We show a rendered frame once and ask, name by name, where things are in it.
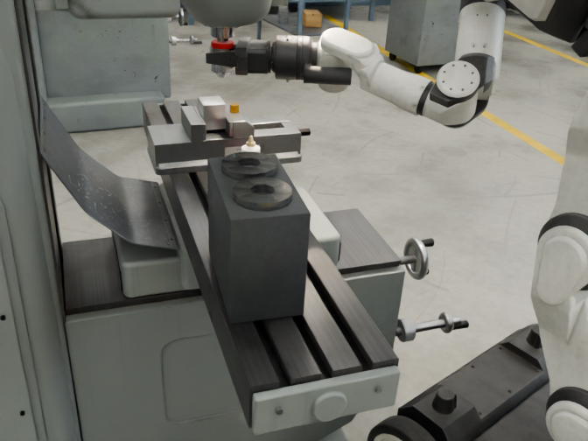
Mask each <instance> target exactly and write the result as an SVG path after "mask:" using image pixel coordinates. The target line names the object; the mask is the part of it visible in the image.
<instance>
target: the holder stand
mask: <svg viewBox="0 0 588 441"><path fill-rule="evenodd" d="M207 178H208V233H209V252H210V256H211V258H212V262H213V267H214V270H215V274H216V276H217V280H218V283H219V286H220V291H221V295H222V297H223V301H224V304H225V307H226V310H227V315H228V319H229V322H230V323H231V324H235V323H242V322H249V321H257V320H264V319H277V318H284V317H291V316H298V315H303V314H304V308H305V284H306V271H307V259H308V247H309V234H310V222H311V213H310V211H309V209H308V208H307V206H306V204H305V203H304V201H303V200H302V198H301V196H300V195H299V193H298V191H297V189H296V187H295V186H294V185H293V183H292V181H291V179H290V177H289V176H288V174H287V172H286V171H285V169H284V168H283V166H282V164H281V163H280V161H279V159H278V158H277V155H276V154H269V155H266V154H264V153H259V152H254V151H243V152H236V153H233V154H230V155H227V156H225V157H211V158H209V159H208V160H207Z"/></svg>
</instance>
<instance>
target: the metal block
mask: <svg viewBox="0 0 588 441"><path fill-rule="evenodd" d="M198 111H199V113H200V115H201V117H202V118H203V120H204V122H205V123H206V130H222V129H225V128H226V104H225V102H224V101H223V100H222V99H221V97H220V96H205V97H198Z"/></svg>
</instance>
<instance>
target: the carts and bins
mask: <svg viewBox="0 0 588 441"><path fill-rule="evenodd" d="M350 2H351V0H346V5H345V16H344V26H343V29H344V30H347V31H348V21H349V11H350ZM263 21H265V22H267V23H269V24H271V25H274V26H276V27H278V28H280V29H282V30H284V31H286V32H288V33H290V34H292V35H294V36H310V37H312V36H321V35H322V33H323V32H325V31H327V30H329V29H332V28H339V27H338V26H336V25H333V24H330V23H327V22H326V21H324V20H322V14H321V13H320V12H319V11H318V10H306V9H305V0H298V7H297V12H293V13H289V11H288V6H278V14H267V16H266V17H265V18H264V19H263ZM261 29H262V20H261V21H259V22H257V32H256V39H261Z"/></svg>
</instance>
